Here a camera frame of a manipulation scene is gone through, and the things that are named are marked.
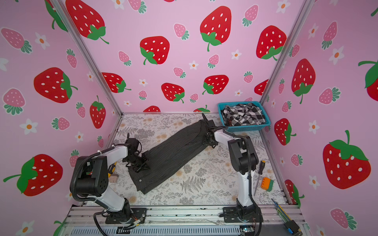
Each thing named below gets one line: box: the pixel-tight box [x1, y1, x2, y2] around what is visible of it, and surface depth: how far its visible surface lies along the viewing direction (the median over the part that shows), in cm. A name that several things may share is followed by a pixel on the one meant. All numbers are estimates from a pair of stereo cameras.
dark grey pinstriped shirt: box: [127, 119, 208, 195], surface depth 96 cm
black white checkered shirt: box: [220, 102, 267, 127], surface depth 109 cm
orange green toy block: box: [260, 177, 275, 193], surface depth 84 cm
